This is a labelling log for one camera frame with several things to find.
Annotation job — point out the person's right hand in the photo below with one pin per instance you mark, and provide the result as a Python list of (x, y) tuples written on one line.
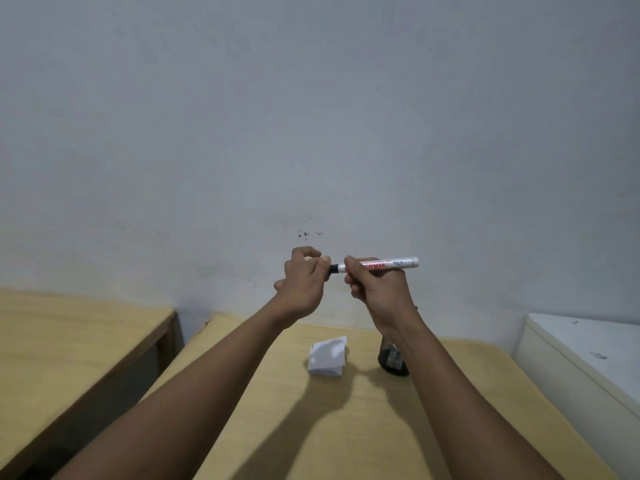
[(385, 299)]

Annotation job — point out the person's left hand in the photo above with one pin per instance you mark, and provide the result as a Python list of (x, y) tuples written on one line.
[(300, 289)]

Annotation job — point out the black marker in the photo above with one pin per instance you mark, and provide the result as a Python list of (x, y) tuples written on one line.
[(400, 263)]

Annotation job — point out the white paper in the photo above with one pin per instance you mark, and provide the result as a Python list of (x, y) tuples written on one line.
[(327, 357)]

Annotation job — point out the person's left forearm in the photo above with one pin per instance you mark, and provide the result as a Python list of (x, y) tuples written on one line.
[(190, 404)]

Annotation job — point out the person's right forearm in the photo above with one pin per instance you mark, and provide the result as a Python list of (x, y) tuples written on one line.
[(460, 409)]

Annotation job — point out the black mesh pen holder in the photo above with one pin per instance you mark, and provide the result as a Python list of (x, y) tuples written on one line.
[(387, 367)]

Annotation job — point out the white cabinet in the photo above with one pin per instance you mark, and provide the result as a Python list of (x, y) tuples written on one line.
[(585, 359)]

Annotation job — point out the wooden side table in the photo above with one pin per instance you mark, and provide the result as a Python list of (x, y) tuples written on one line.
[(65, 354)]

